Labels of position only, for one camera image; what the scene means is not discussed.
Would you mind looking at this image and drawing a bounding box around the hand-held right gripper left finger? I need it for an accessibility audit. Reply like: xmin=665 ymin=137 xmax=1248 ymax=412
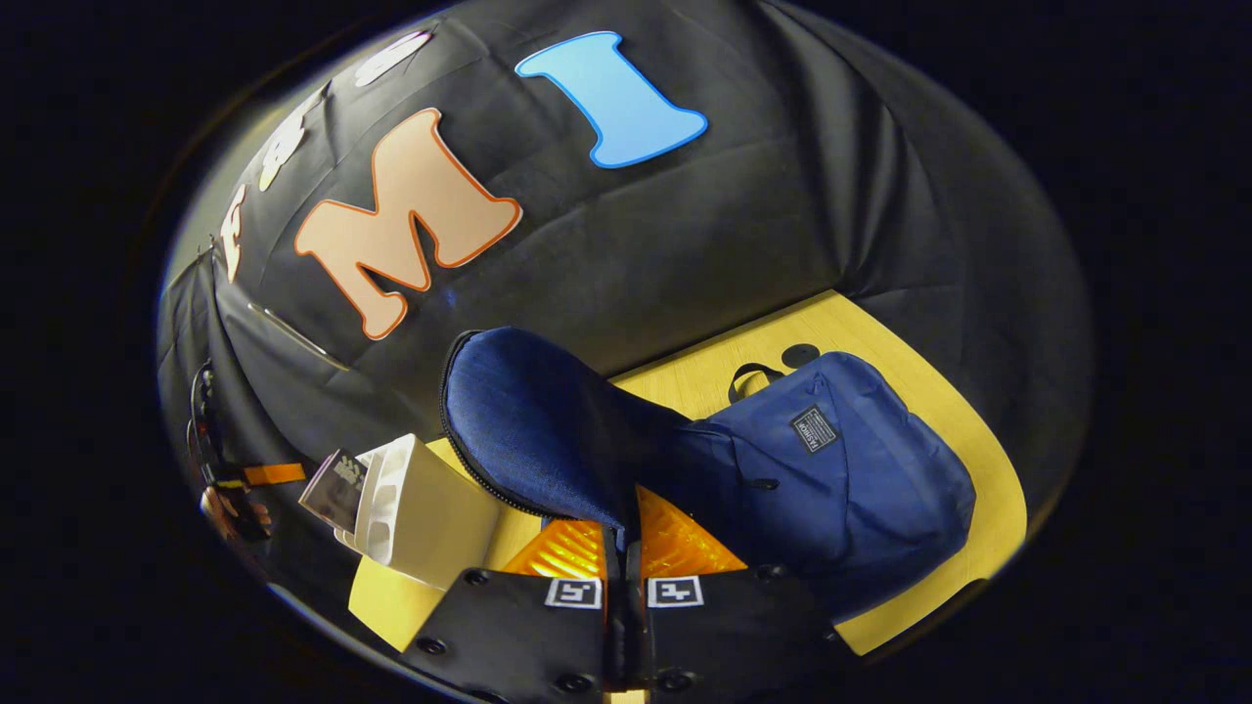
xmin=400 ymin=518 xmax=624 ymax=704

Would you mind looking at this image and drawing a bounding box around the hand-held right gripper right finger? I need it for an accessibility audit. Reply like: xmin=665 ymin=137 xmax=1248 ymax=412
xmin=625 ymin=485 xmax=848 ymax=704

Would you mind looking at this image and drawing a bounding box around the pink cover book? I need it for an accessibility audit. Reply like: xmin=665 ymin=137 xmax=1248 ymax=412
xmin=297 ymin=447 xmax=369 ymax=535

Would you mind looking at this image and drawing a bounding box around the white bookshelf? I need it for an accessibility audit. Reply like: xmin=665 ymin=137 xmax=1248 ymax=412
xmin=334 ymin=433 xmax=503 ymax=594

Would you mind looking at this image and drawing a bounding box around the blue schoolbag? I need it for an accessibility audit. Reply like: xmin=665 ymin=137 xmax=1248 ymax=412
xmin=439 ymin=326 xmax=978 ymax=623

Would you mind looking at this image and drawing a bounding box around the black backdrop cloth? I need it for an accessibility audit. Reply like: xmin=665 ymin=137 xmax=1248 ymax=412
xmin=156 ymin=0 xmax=1095 ymax=627

